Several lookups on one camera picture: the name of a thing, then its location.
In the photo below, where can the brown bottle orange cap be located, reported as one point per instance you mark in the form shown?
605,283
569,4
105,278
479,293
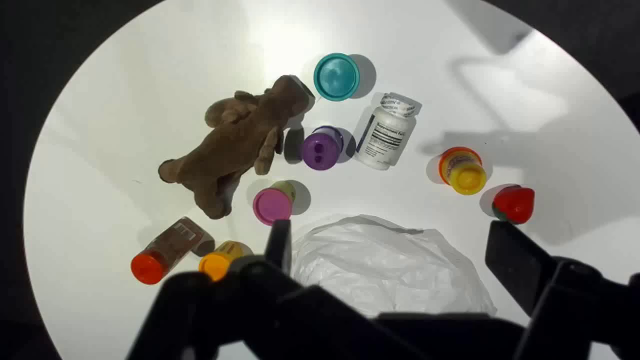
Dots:
171,247

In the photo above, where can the yellow lid orange tub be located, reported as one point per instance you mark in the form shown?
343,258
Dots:
464,174

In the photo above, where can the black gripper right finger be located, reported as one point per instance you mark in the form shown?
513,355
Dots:
573,307

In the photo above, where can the purple lid dough tub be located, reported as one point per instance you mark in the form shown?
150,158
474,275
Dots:
320,151

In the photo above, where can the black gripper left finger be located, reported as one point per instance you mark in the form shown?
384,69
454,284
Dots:
253,313

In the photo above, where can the white plastic bag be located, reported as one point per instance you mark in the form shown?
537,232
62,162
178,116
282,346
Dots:
393,266

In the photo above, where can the pink lid dough tub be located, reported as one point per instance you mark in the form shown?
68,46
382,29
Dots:
273,205

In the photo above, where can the orange lid dough tub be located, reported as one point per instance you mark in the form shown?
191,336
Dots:
217,265

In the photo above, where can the teal lid dough tub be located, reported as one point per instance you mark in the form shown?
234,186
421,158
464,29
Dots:
334,76

